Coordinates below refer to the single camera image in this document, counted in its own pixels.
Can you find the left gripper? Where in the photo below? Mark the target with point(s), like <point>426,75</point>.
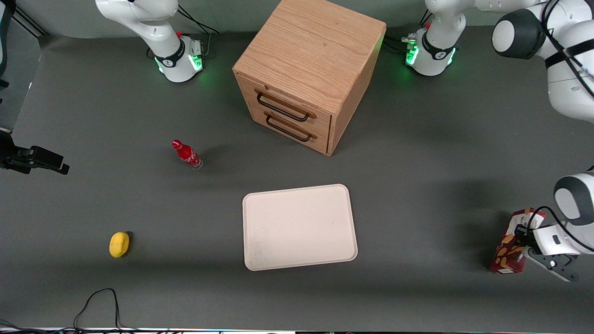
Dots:
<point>521,233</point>

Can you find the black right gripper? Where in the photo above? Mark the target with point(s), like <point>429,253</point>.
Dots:
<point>18,158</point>

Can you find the red cookie box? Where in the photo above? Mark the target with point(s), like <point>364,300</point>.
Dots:
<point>506,255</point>

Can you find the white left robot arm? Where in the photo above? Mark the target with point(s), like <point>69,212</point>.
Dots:
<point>571,88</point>

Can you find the beige rectangular tray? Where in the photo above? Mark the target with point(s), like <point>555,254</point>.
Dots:
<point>299,227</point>

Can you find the yellow lemon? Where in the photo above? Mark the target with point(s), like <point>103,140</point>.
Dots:
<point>119,244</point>

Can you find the red cola bottle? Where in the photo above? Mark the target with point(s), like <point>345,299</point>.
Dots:
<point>187,154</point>

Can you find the wooden drawer front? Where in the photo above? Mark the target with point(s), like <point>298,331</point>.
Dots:
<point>320,141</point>
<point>320,123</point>

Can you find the wooden drawer cabinet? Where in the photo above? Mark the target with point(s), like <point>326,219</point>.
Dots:
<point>308,55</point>

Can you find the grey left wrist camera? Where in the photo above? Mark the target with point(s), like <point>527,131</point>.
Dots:
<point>554,265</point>

